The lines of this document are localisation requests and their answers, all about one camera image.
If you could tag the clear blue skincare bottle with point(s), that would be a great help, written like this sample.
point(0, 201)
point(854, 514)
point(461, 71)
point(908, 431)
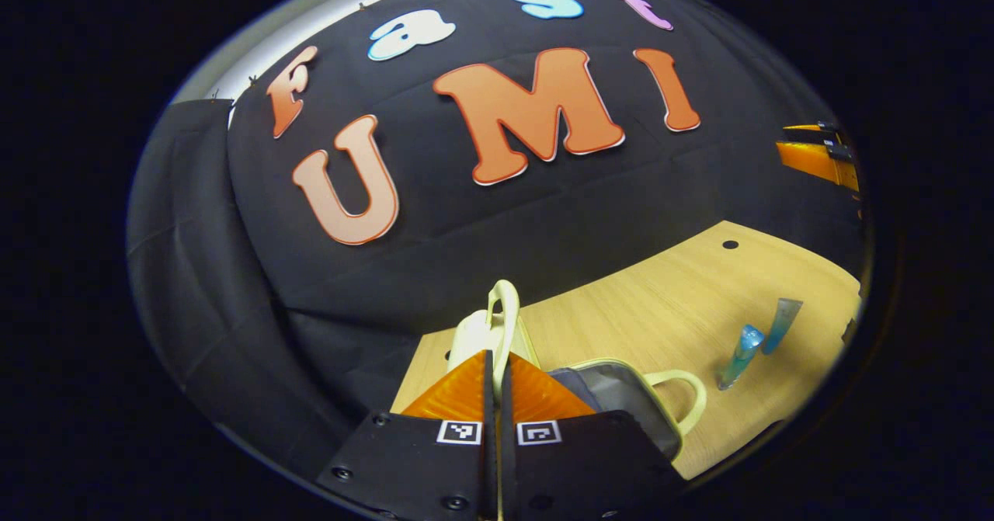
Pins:
point(738, 358)

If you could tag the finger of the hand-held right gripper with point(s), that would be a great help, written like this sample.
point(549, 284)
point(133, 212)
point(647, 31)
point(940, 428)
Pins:
point(808, 158)
point(823, 129)

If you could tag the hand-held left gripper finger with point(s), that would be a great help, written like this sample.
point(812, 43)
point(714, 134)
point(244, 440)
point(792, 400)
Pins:
point(489, 459)
point(506, 459)

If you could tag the cream yellow suitcase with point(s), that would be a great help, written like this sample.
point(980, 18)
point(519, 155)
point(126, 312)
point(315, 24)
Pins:
point(621, 397)

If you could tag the white blue skincare tube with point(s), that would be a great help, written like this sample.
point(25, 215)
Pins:
point(780, 325)

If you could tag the black backdrop cloth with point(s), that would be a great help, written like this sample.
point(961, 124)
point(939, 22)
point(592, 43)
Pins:
point(466, 234)

